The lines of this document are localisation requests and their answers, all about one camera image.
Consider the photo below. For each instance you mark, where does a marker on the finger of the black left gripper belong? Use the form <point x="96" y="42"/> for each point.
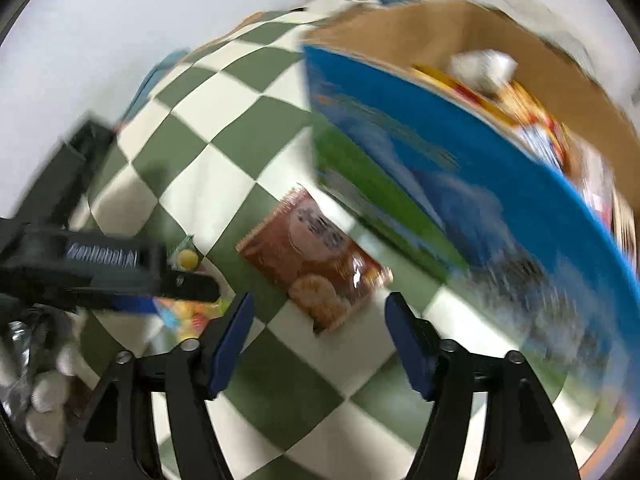
<point x="128" y="283"/>

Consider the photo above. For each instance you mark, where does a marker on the korean cheese noodle packet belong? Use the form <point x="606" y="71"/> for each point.
<point x="515" y="108"/>

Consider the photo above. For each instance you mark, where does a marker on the white snack packet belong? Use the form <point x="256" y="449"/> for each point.
<point x="484" y="71"/>

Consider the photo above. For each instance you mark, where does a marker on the green white checkered blanket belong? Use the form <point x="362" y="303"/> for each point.
<point x="217" y="143"/>

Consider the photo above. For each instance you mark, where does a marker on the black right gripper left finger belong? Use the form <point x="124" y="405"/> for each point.
<point x="115" y="437"/>

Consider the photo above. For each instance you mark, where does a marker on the brown pastry snack packet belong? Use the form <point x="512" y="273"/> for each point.
<point x="321" y="269"/>

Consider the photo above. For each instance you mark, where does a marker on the green blue cardboard box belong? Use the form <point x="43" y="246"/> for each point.
<point x="455" y="191"/>

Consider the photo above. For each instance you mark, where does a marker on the colourful candy bag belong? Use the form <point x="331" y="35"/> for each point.
<point x="187" y="318"/>

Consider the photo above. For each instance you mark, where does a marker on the crumpled plastic bag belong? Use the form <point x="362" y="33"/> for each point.
<point x="45" y="380"/>

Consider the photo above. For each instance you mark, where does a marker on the red white striped packet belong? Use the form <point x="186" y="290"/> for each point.
<point x="595" y="182"/>

